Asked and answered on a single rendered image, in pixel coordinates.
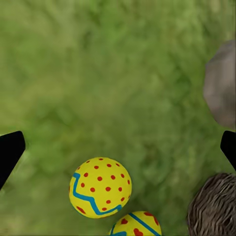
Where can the tree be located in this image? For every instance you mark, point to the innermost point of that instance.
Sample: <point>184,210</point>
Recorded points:
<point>220,85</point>

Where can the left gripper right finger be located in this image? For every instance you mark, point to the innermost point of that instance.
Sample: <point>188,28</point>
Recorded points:
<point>228,146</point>

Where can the wicker basket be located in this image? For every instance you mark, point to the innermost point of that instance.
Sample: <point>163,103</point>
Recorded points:
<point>212,212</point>

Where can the easter egg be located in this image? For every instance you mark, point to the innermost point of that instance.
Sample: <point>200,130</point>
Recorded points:
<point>139,223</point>
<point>99,187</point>

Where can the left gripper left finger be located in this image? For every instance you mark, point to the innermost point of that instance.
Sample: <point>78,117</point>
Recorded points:
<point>12,147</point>

